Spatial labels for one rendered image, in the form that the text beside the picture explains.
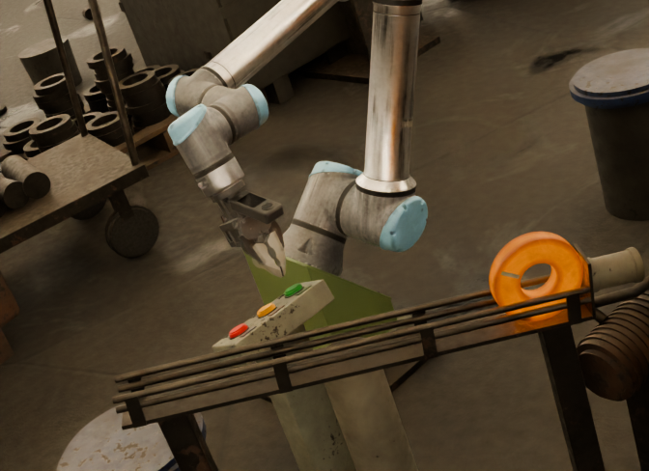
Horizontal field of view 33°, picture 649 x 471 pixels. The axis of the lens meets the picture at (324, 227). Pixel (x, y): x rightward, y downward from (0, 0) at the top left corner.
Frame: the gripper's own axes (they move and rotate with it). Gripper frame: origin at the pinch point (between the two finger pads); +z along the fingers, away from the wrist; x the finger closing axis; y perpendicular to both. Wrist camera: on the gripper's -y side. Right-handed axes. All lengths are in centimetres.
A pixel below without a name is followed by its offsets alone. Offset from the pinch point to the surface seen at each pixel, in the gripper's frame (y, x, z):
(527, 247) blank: -60, -10, 8
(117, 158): 186, -59, -33
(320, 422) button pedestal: 6.1, 7.2, 32.3
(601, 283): -62, -18, 21
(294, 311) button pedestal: -5.5, 4.9, 7.0
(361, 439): -9.5, 8.6, 35.0
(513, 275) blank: -57, -7, 12
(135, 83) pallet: 245, -109, -56
